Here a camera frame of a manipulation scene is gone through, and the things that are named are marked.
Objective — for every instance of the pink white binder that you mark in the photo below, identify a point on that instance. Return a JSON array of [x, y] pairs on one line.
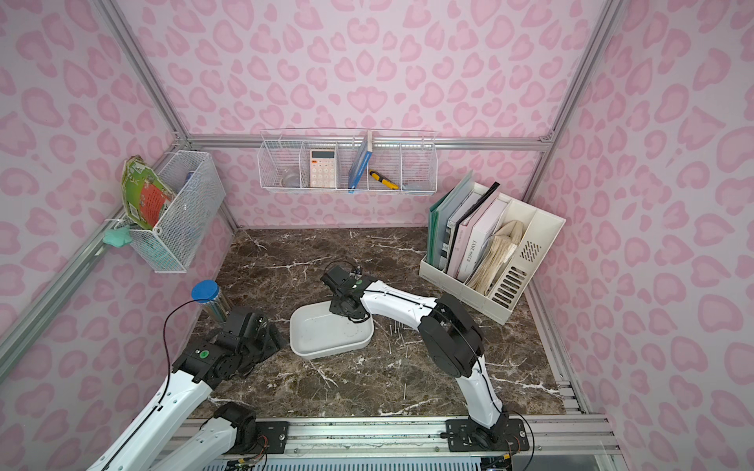
[[472, 235]]

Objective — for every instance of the black binder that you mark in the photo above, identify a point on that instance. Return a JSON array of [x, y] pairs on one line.
[[454, 218]]

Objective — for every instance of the green folder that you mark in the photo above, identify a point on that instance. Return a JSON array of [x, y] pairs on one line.
[[439, 215]]

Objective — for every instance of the beige paper stack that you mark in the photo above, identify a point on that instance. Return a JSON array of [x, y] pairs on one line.
[[498, 254]]

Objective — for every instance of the clear tape roll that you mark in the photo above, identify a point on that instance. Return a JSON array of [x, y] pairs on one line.
[[291, 178]]

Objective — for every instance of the white wire wall shelf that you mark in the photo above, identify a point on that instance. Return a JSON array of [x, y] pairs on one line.
[[410, 161]]

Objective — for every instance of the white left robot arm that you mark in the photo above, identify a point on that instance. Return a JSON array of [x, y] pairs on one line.
[[232, 428]]

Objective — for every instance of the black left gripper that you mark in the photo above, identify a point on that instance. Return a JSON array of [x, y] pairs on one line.
[[259, 340]]

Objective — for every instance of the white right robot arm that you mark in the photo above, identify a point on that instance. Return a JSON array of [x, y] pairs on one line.
[[452, 338]]

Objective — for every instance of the mint green wall hook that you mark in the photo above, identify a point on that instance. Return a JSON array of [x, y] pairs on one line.
[[118, 238]]

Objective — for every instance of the blue lidded metal can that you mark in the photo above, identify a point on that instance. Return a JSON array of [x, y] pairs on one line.
[[209, 295]]

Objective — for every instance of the blue book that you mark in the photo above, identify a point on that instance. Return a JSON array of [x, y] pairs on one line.
[[362, 158]]

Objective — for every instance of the yellow utility knife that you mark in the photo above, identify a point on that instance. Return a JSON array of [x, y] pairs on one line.
[[383, 180]]

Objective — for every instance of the beige desktop file organizer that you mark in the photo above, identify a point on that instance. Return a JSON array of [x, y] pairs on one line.
[[541, 229]]

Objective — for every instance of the white mesh wall basket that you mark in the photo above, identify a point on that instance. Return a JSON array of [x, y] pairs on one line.
[[170, 247]]

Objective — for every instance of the green red snack bag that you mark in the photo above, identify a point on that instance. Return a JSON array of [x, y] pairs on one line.
[[146, 197]]

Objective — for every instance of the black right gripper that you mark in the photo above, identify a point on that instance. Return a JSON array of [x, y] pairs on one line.
[[343, 300]]

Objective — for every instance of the white plastic storage box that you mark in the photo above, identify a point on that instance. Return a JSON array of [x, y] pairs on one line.
[[315, 332]]

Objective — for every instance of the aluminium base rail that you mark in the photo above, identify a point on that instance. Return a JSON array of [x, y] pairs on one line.
[[394, 436]]

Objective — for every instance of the white calculator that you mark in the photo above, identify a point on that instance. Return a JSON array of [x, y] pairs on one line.
[[323, 168]]

